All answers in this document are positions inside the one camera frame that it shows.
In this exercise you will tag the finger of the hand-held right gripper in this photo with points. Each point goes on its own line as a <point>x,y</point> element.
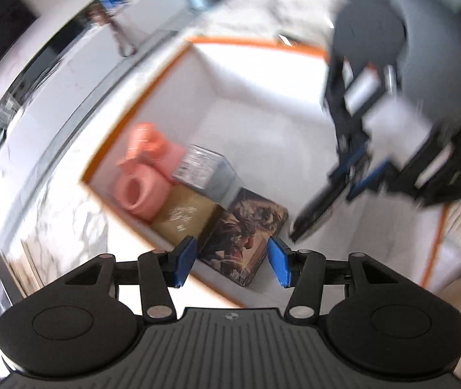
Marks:
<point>370,178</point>
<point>345,168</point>

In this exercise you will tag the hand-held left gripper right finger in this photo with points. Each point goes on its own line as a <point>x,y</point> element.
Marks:
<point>281,261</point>

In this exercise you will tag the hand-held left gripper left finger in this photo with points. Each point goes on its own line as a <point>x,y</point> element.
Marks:
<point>184,261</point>

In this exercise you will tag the gold cube box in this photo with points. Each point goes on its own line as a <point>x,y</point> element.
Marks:
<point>183,214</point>

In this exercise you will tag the dark illustrated box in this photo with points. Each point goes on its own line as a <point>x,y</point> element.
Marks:
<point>242,235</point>

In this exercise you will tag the pink cylinder container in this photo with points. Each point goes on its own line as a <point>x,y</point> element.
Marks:
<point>141,188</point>

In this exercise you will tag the small silver box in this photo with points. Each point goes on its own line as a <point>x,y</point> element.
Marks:
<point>208,172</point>

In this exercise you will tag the white box with orange rim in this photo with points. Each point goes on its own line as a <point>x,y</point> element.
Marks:
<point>254,109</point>

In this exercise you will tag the dark cover book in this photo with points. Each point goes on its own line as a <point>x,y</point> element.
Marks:
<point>7,287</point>

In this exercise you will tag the white marble TV cabinet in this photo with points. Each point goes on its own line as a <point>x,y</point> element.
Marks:
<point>149,16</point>

